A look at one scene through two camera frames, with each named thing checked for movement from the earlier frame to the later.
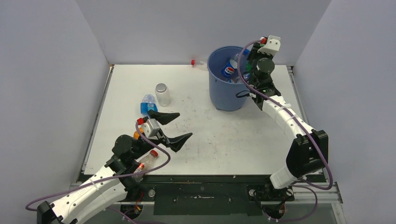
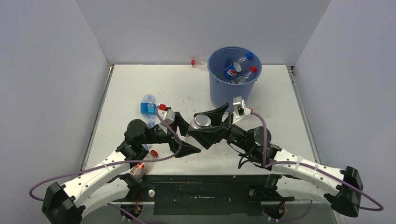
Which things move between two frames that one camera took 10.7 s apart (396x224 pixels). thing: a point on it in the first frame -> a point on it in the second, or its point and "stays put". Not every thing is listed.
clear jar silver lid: x=163 y=94 -> x=202 y=120
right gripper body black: x=253 y=58 -> x=237 y=136
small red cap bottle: x=144 y=164 stays put
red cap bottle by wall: x=195 y=62 stays put
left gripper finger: x=163 y=118 -> x=179 y=120
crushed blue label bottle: x=148 y=103 stays put
